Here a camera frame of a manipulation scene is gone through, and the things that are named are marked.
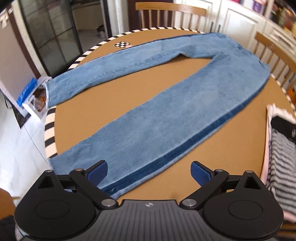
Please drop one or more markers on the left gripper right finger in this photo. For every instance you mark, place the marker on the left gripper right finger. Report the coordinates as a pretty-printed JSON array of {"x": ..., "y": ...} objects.
[{"x": 211, "y": 184}]

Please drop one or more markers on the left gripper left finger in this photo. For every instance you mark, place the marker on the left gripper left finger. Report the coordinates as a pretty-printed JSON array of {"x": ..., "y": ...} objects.
[{"x": 87, "y": 181}]

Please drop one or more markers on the blue denim jeans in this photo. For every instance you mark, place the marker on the blue denim jeans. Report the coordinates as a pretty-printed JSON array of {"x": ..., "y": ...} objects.
[{"x": 151, "y": 137}]

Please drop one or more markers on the black white striped folded garment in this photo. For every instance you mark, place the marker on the black white striped folded garment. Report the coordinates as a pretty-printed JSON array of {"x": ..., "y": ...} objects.
[{"x": 278, "y": 170}]

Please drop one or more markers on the white box with blue lid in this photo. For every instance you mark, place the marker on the white box with blue lid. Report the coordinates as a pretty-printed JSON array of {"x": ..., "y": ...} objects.
[{"x": 33, "y": 97}]

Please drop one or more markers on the wooden chair with sticker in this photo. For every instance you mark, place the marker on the wooden chair with sticker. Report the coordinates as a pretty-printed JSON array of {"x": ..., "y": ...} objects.
[{"x": 280, "y": 62}]

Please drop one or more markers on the checkerboard calibration marker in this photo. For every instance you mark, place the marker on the checkerboard calibration marker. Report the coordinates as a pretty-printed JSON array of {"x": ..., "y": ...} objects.
[{"x": 122, "y": 44}]

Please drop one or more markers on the white cabinet with drawers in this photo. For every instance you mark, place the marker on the white cabinet with drawers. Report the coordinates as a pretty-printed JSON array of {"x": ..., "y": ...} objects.
[{"x": 236, "y": 21}]

